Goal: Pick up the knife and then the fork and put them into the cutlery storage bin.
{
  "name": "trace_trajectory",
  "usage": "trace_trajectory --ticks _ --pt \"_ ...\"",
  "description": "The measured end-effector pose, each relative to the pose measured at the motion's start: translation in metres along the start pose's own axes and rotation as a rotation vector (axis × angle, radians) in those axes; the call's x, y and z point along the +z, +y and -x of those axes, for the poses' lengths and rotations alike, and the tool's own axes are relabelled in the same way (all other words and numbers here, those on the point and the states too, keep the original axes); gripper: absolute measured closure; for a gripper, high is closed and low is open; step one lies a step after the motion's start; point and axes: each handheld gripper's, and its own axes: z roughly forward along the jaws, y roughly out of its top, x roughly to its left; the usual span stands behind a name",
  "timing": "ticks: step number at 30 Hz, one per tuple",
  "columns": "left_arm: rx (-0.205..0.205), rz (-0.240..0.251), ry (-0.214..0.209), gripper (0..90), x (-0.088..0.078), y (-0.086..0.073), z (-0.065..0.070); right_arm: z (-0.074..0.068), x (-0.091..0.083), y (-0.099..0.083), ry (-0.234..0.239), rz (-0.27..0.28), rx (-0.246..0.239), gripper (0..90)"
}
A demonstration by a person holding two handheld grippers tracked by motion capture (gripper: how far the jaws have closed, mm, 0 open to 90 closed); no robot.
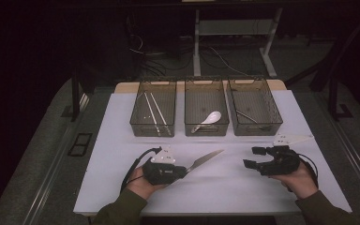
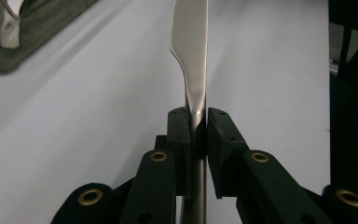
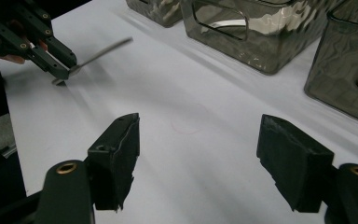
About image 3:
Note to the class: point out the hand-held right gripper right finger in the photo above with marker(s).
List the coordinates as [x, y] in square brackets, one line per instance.
[295, 165]

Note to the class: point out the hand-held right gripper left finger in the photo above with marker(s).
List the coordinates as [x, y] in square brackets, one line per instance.
[115, 161]

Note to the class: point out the steel knife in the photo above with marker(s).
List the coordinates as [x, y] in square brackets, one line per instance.
[105, 51]

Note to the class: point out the smoky clear plastic bin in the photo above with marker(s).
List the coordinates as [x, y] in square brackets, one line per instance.
[338, 77]
[276, 46]
[158, 12]

